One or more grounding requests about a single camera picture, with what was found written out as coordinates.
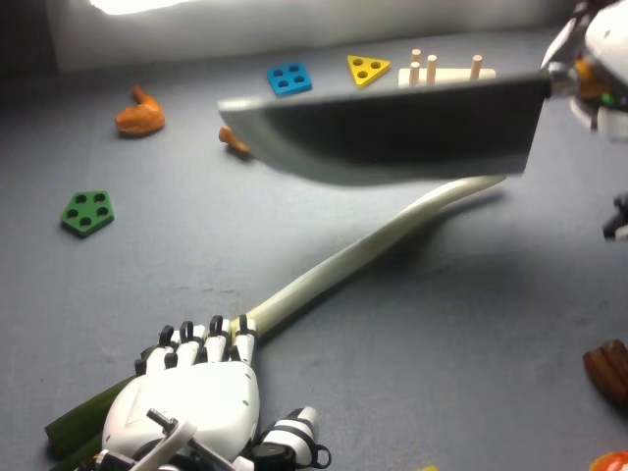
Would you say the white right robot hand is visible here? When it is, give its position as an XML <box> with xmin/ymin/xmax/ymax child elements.
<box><xmin>539</xmin><ymin>0</ymin><xmax>628</xmax><ymax>242</ymax></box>

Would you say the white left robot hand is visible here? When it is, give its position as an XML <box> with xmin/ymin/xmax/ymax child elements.
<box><xmin>100</xmin><ymin>313</ymin><xmax>333</xmax><ymax>471</ymax></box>

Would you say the long green leek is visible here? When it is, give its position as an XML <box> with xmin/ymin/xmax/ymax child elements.
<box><xmin>44</xmin><ymin>175</ymin><xmax>506</xmax><ymax>471</ymax></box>

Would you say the kitchen knife with brown handle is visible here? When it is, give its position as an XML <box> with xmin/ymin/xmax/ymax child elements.
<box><xmin>217</xmin><ymin>58</ymin><xmax>612</xmax><ymax>188</ymax></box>

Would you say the wooden peg board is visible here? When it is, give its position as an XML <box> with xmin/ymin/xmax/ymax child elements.
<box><xmin>397</xmin><ymin>47</ymin><xmax>497</xmax><ymax>89</ymax></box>

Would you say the green pentagon block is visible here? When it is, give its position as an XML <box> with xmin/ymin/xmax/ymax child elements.
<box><xmin>60</xmin><ymin>189</ymin><xmax>116</xmax><ymax>239</ymax></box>

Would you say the yellow triangle three-hole block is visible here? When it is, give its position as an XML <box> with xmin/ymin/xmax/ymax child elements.
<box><xmin>346</xmin><ymin>54</ymin><xmax>393</xmax><ymax>91</ymax></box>

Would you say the orange toy chicken wing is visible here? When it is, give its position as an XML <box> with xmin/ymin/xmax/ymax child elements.
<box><xmin>218</xmin><ymin>125</ymin><xmax>254</xmax><ymax>161</ymax></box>

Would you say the orange toy chicken drumstick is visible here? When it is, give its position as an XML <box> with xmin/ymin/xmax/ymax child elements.
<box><xmin>115</xmin><ymin>84</ymin><xmax>166</xmax><ymax>138</ymax></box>

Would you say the blue square four-hole block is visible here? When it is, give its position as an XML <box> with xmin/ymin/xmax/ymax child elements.
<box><xmin>266</xmin><ymin>62</ymin><xmax>314</xmax><ymax>97</ymax></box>

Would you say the brown toy food piece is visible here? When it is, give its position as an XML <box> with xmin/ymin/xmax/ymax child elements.
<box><xmin>582</xmin><ymin>338</ymin><xmax>628</xmax><ymax>408</ymax></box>

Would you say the orange toy tart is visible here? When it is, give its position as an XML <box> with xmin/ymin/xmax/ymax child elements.
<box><xmin>588</xmin><ymin>450</ymin><xmax>628</xmax><ymax>471</ymax></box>

